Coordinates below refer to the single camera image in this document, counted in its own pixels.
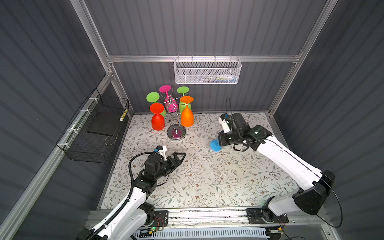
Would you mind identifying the blue plastic wine glass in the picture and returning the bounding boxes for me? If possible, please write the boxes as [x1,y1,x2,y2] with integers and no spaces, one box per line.
[210,139,222,152]

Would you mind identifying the black wire basket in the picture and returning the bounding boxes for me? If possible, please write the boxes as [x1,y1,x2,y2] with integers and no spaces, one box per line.
[57,89,130,164]

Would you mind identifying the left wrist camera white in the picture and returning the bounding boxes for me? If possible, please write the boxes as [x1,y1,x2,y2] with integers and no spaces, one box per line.
[154,145,167,160]

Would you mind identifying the right green plastic wine glass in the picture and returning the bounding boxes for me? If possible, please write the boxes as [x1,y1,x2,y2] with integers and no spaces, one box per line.
[177,87,192,114]

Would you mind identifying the left green plastic wine glass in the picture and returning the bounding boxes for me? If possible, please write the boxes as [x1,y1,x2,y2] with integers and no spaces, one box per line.
[146,92,166,117]

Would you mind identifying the yellow item in black basket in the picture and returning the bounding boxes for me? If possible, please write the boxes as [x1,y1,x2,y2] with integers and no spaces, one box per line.
[120,109,128,122]

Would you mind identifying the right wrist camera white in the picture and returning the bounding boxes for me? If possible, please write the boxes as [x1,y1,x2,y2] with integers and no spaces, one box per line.
[219,117,231,134]

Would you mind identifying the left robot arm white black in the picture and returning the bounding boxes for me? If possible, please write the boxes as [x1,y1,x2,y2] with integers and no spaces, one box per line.
[76,149,187,240]

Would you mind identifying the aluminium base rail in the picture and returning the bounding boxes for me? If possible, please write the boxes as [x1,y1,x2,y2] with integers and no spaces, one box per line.
[86,206,328,229]

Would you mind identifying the white wire mesh basket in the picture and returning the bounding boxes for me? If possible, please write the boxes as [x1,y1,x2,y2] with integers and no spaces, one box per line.
[173,58,242,85]

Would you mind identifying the red plastic wine glass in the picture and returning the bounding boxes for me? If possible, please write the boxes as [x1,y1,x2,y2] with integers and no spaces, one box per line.
[150,103,165,131]

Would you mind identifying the pink plastic wine glass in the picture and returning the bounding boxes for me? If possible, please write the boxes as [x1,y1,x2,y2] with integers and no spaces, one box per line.
[159,85,179,114]

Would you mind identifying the chrome wine glass rack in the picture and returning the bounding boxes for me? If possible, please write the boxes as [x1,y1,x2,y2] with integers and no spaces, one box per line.
[165,103,187,141]

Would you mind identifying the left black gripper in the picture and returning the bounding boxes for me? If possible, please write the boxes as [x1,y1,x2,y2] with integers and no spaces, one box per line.
[153,152,185,182]

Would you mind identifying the orange plastic wine glass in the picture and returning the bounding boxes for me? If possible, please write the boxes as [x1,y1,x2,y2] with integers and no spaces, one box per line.
[181,96,194,128]

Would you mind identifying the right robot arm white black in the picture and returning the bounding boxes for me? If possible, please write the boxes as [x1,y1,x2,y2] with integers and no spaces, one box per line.
[217,113,336,224]

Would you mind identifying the items in white basket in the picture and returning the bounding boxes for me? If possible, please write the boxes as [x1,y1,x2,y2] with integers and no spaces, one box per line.
[196,75,238,84]

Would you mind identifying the white ventilation grille strip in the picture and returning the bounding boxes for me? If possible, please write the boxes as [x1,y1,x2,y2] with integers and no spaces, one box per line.
[134,227,270,240]

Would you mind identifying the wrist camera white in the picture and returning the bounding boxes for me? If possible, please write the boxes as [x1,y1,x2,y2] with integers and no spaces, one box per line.
[154,145,167,160]
[219,117,231,134]

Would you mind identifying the green plastic wine glass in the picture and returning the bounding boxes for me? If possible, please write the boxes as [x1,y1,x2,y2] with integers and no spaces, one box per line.
[177,87,192,114]
[146,92,166,117]

